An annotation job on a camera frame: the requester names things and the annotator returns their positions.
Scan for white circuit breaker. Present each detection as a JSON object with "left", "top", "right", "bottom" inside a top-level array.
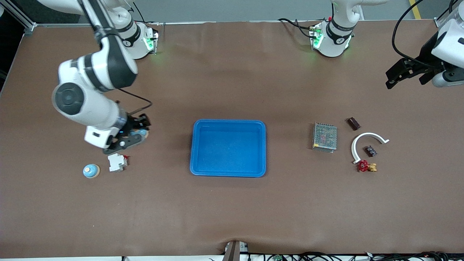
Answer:
[{"left": 108, "top": 153, "right": 129, "bottom": 172}]

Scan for blue plastic tray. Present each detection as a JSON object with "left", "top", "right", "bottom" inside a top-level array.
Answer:
[{"left": 190, "top": 119, "right": 267, "bottom": 178}]

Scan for white curved plastic arc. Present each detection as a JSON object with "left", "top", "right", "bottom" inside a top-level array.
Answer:
[{"left": 351, "top": 132, "right": 390, "bottom": 164}]

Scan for metal mesh power supply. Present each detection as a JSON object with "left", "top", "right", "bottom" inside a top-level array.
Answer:
[{"left": 312, "top": 123, "right": 338, "bottom": 153}]

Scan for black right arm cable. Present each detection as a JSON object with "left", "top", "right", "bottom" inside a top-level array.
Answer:
[{"left": 78, "top": 0, "right": 153, "bottom": 115}]

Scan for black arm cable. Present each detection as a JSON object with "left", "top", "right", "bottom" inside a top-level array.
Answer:
[
  {"left": 78, "top": 0, "right": 153, "bottom": 115},
  {"left": 393, "top": 0, "right": 441, "bottom": 69}
]

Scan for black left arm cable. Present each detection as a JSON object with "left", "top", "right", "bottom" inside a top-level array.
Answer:
[{"left": 393, "top": 0, "right": 441, "bottom": 69}]

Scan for right base connector bracket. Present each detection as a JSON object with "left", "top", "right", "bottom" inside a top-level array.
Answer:
[{"left": 143, "top": 31, "right": 159, "bottom": 55}]

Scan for red handle brass valve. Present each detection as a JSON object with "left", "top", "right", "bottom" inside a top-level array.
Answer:
[{"left": 357, "top": 159, "right": 377, "bottom": 173}]

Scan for black right base cable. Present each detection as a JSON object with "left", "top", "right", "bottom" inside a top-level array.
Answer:
[{"left": 130, "top": 0, "right": 160, "bottom": 26}]

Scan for black base cable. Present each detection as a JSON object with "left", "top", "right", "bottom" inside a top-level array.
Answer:
[
  {"left": 278, "top": 18, "right": 316, "bottom": 38},
  {"left": 130, "top": 0, "right": 160, "bottom": 26}
]

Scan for aluminium table edge rail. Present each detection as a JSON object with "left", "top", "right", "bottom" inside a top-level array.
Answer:
[{"left": 34, "top": 21, "right": 334, "bottom": 27}]

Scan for black left base cable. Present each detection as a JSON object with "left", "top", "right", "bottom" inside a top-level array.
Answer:
[{"left": 278, "top": 18, "right": 316, "bottom": 38}]

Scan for grey table edge bracket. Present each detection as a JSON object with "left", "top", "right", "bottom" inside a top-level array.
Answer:
[{"left": 223, "top": 240, "right": 249, "bottom": 261}]

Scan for black table edge cables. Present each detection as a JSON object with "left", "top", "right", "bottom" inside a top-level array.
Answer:
[{"left": 248, "top": 251, "right": 464, "bottom": 261}]

